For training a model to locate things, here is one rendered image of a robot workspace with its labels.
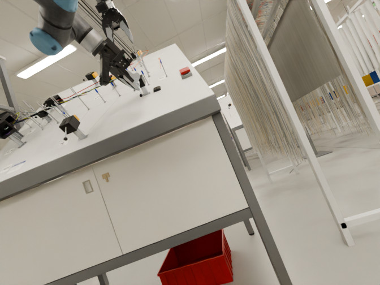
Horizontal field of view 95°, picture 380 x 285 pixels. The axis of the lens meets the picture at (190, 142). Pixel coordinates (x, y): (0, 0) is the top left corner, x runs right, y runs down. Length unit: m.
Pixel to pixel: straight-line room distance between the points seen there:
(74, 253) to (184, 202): 0.51
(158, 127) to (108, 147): 0.22
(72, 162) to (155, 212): 0.39
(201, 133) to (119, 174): 0.38
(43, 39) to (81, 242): 0.74
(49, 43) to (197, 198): 0.70
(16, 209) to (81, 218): 0.30
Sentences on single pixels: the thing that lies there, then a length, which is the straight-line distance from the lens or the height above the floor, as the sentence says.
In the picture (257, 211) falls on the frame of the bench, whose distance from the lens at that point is 0.79.
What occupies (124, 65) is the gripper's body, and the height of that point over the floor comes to 1.11.
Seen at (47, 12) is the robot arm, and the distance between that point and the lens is 0.66.
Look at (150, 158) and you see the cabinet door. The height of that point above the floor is 0.73.
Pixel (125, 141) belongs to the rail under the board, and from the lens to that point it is 0.74.
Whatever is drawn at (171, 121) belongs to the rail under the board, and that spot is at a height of 0.83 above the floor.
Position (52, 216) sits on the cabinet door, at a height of 0.65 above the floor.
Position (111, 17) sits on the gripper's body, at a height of 1.35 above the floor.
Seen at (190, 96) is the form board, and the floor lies 0.91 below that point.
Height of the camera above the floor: 0.68
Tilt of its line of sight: 4 degrees up
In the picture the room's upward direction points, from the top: 22 degrees counter-clockwise
